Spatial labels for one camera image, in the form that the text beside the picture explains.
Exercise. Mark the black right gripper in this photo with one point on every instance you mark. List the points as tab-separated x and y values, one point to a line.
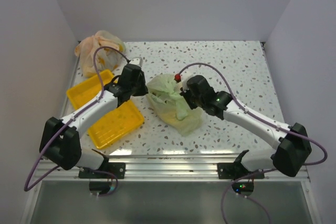
186	94

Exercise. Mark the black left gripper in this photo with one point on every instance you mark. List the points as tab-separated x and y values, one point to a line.
144	89

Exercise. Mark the green knotted plastic bag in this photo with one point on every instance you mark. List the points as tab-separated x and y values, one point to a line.
166	101

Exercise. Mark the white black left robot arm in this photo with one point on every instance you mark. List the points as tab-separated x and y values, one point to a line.
110	111

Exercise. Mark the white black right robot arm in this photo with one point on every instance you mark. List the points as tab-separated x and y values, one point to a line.
288	150

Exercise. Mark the orange plastic bag with fruit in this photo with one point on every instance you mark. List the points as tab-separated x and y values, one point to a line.
100	51

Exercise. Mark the yellow plastic tray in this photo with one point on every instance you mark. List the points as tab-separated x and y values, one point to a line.
111	127

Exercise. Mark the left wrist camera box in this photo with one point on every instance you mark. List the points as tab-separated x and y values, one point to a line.
137	61

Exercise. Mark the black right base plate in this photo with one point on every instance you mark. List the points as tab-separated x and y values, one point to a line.
231	171

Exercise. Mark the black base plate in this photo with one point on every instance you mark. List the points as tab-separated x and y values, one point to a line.
231	171
107	170

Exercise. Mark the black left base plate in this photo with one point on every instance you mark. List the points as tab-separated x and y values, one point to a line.
107	170

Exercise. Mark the aluminium rail frame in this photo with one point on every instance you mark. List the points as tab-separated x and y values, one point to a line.
156	152

